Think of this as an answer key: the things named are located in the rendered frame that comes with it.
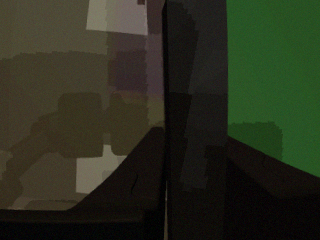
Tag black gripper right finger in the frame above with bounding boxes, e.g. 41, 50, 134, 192
221, 136, 320, 240

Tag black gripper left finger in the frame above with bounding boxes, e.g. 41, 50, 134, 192
0, 125, 167, 240

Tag green putting mat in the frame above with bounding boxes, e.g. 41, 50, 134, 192
227, 0, 320, 177

